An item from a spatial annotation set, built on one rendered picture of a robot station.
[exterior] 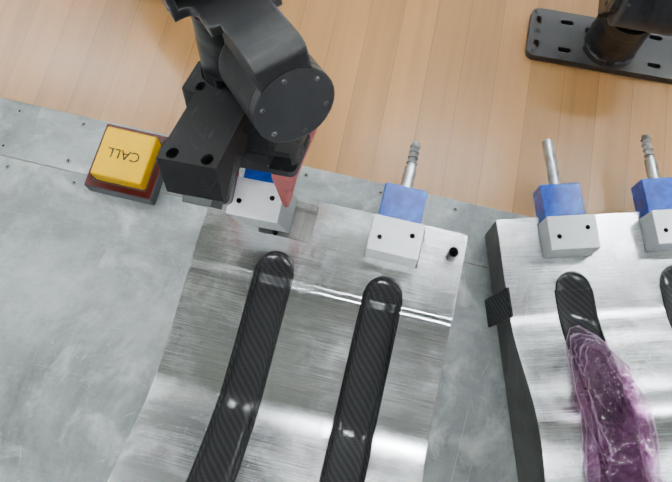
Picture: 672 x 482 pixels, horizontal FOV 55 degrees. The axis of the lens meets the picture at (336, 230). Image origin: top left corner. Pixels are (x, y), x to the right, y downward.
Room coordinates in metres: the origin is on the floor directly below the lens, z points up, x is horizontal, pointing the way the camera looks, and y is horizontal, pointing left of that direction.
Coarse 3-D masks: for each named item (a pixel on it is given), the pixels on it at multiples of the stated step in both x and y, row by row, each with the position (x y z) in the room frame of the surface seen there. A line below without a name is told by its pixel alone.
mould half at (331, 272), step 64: (192, 256) 0.16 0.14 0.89; (256, 256) 0.16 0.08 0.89; (320, 256) 0.16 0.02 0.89; (192, 320) 0.10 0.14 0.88; (320, 320) 0.10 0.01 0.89; (448, 320) 0.10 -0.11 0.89; (192, 384) 0.04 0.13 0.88; (320, 384) 0.04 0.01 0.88; (128, 448) -0.01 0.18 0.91; (192, 448) -0.01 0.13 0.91; (256, 448) -0.01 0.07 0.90; (320, 448) -0.01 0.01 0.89; (384, 448) -0.02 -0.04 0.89
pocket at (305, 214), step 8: (296, 208) 0.22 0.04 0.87; (304, 208) 0.22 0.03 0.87; (312, 208) 0.22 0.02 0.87; (296, 216) 0.21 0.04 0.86; (304, 216) 0.21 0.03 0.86; (312, 216) 0.21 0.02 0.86; (296, 224) 0.21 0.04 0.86; (304, 224) 0.21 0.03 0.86; (312, 224) 0.21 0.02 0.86; (264, 232) 0.20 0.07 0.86; (272, 232) 0.20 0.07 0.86; (280, 232) 0.20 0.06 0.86; (296, 232) 0.20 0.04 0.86; (304, 232) 0.20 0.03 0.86; (312, 232) 0.20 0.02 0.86; (304, 240) 0.19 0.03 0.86
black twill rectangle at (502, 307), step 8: (496, 296) 0.13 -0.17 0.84; (504, 296) 0.13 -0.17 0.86; (488, 304) 0.13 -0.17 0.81; (496, 304) 0.13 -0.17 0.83; (504, 304) 0.12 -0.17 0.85; (488, 312) 0.12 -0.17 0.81; (496, 312) 0.12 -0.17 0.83; (504, 312) 0.11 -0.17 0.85; (512, 312) 0.11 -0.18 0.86; (488, 320) 0.11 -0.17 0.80; (496, 320) 0.11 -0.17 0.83; (504, 320) 0.11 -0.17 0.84
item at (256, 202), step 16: (256, 176) 0.23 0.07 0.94; (240, 192) 0.21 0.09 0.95; (256, 192) 0.21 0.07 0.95; (272, 192) 0.21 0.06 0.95; (240, 208) 0.19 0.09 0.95; (256, 208) 0.19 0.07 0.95; (272, 208) 0.19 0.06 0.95; (288, 208) 0.20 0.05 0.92; (256, 224) 0.19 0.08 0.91; (272, 224) 0.18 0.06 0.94; (288, 224) 0.19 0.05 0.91
